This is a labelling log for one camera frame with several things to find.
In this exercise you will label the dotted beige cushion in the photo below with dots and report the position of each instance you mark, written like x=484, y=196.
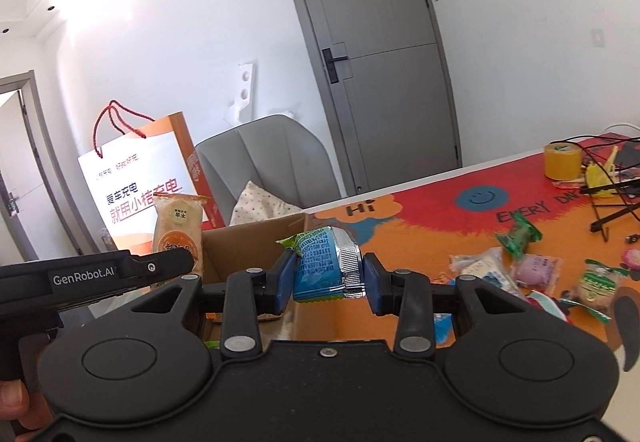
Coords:
x=255, y=207

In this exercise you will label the cardboard box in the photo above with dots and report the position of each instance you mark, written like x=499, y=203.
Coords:
x=240, y=247

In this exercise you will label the grey chair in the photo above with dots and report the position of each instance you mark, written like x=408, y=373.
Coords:
x=280, y=157

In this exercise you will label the grey door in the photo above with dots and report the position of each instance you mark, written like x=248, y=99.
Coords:
x=375, y=12

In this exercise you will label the light blue snack packet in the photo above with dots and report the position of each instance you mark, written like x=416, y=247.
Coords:
x=444, y=329

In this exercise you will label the orange biscuit packet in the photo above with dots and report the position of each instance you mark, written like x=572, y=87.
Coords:
x=177, y=232

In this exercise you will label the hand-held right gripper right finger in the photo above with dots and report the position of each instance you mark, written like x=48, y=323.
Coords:
x=376, y=287

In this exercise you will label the red white snack packet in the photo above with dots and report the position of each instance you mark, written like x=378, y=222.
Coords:
x=547, y=306

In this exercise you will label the green candy packet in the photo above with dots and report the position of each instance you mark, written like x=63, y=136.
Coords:
x=517, y=234

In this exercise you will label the yellow plush toy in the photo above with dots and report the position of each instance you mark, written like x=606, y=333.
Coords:
x=597, y=177

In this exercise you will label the cartoon printed table mat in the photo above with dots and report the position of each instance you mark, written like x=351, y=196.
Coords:
x=425, y=222

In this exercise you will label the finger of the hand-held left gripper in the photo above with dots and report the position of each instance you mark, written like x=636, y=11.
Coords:
x=160, y=266

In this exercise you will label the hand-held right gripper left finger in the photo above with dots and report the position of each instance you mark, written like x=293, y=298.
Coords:
x=286, y=282

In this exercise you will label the clear white snack packet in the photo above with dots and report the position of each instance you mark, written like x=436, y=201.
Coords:
x=480, y=269

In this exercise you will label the black flat device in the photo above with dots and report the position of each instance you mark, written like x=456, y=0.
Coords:
x=629, y=155

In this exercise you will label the pink snack packet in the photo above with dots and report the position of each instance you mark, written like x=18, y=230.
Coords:
x=537, y=272

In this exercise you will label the orange white paper bag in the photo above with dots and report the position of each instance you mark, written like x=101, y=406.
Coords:
x=135, y=172

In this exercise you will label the green white snack packet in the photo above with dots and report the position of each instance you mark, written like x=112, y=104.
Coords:
x=597, y=289

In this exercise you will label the yellow tape roll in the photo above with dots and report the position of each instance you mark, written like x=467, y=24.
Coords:
x=562, y=162

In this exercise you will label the clear wall hook sticker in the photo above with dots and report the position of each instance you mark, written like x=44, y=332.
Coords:
x=598, y=37

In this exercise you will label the person's left hand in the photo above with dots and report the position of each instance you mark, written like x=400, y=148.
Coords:
x=15, y=404

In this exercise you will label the open interior door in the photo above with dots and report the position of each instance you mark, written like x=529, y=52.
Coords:
x=30, y=162

